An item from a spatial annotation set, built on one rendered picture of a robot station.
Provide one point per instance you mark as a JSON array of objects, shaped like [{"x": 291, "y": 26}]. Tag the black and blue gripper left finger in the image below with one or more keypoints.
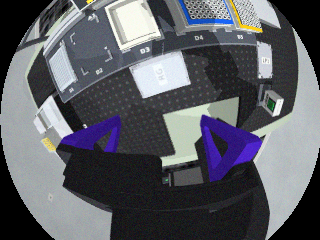
[{"x": 86, "y": 137}]

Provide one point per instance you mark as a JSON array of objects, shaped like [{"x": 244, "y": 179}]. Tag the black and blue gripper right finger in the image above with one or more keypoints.
[{"x": 242, "y": 146}]

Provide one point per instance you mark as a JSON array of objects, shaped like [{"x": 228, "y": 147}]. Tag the white ready panel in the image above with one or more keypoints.
[{"x": 272, "y": 102}]

